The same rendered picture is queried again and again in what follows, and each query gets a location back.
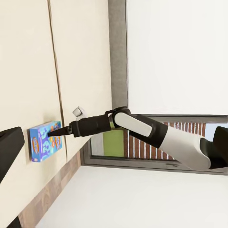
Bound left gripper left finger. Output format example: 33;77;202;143
0;126;25;183

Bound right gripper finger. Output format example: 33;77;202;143
47;123;73;137

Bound board game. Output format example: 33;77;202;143
30;121;62;162

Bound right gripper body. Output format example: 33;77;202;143
71;116;100;137

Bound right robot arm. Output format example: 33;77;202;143
47;106;228;174

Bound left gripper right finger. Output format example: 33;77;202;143
213;126;228;165

